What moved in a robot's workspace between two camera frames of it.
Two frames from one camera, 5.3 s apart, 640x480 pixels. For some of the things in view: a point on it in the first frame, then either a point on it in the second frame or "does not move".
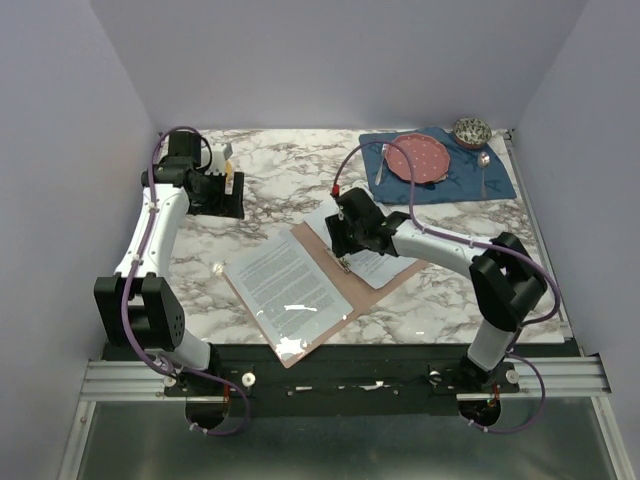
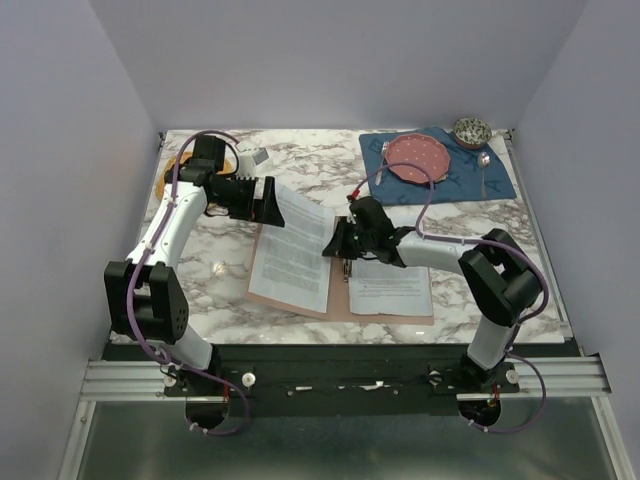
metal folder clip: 345,264 does not move
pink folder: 360,295 → 338,300
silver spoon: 483,161 does not move
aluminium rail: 144,381 does not move
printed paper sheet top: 287,299 → 290,265
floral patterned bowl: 472,132 does not move
